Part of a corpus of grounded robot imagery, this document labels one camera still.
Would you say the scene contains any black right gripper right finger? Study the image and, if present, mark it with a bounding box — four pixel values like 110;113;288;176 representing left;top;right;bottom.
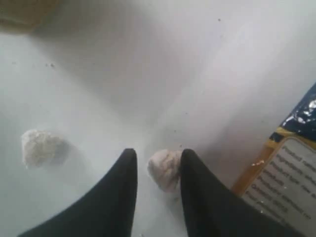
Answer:
180;149;301;237

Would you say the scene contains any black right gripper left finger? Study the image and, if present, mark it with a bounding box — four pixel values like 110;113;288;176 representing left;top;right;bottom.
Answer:
21;149;137;237

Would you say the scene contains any white paper ball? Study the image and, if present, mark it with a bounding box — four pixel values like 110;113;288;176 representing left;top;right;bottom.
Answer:
21;129;71;169
147;149;182;193

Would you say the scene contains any brown paper shopping bag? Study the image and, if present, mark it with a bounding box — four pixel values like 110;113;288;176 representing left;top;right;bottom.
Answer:
0;0;60;31

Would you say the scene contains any long pasta packet dark blue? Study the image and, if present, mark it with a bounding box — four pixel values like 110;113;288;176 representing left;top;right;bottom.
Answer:
232;86;316;237

